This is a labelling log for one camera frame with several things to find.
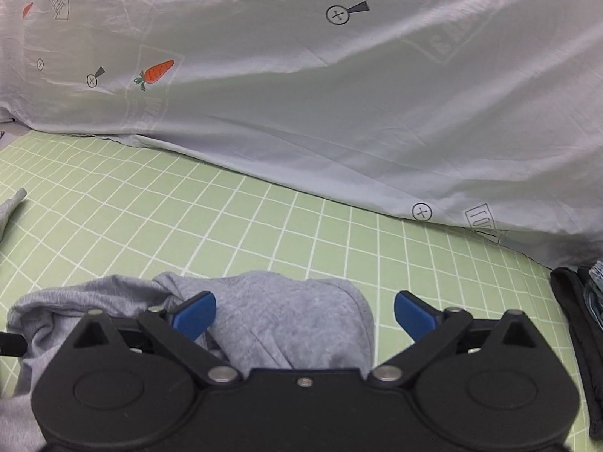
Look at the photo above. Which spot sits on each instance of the grey carrot print quilt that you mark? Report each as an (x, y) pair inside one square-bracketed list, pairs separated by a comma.
[(478, 113)]

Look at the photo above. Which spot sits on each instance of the grey zip hoodie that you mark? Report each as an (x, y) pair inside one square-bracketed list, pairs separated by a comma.
[(264, 320)]

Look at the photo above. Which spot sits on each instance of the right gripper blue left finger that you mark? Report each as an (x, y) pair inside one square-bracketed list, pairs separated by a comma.
[(173, 334)]

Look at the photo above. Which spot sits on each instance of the green grid bed sheet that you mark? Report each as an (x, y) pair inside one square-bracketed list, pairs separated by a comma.
[(96, 207)]

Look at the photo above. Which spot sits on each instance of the folded blue jeans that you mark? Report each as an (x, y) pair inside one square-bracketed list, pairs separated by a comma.
[(593, 293)]

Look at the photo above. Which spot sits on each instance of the folded black garment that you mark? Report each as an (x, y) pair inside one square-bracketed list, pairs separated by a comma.
[(568, 288)]

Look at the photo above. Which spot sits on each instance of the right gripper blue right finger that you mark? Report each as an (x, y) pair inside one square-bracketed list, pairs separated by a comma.
[(436, 334)]

